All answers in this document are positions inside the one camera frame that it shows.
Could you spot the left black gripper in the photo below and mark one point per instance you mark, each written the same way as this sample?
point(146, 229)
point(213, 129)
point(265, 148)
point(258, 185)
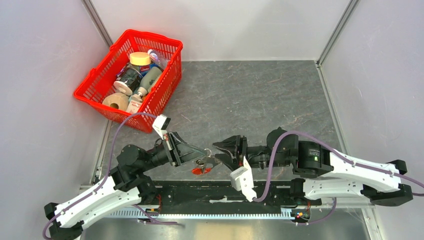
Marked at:
point(181, 152)

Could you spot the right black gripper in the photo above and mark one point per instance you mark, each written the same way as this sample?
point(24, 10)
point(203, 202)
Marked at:
point(232, 144)

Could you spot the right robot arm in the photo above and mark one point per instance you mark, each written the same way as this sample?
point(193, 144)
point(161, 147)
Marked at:
point(321, 171)

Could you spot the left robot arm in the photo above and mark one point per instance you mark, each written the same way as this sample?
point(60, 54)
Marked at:
point(124, 185)

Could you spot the white red small bottle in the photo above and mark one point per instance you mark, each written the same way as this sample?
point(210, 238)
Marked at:
point(134, 104)

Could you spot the tape roll beige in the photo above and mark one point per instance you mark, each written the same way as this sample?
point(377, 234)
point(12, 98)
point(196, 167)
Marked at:
point(118, 100)

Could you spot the grey green bottle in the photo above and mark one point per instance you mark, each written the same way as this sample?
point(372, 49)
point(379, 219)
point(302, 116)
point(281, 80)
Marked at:
point(148, 80)

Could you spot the dark jar with beige lid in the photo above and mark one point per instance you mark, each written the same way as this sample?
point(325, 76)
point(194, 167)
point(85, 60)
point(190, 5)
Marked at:
point(128, 80)

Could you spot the jar with yellow lid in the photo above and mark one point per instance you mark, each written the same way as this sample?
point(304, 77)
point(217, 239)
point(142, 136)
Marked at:
point(140, 58)

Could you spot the red plastic basket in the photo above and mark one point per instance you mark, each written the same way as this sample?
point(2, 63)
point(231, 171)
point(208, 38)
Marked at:
point(165, 53)

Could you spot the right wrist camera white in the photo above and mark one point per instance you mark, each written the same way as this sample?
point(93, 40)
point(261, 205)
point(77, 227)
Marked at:
point(241, 180)

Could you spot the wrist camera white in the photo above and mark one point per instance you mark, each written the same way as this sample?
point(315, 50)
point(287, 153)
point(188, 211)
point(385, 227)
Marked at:
point(241, 180)
point(160, 125)

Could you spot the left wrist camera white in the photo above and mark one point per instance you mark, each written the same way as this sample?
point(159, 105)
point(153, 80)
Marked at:
point(160, 125)

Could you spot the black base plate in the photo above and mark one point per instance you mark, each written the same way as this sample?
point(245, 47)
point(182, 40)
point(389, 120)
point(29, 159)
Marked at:
point(219, 197)

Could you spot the slotted aluminium rail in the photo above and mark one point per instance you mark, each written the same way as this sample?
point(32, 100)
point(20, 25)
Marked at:
point(135, 213)

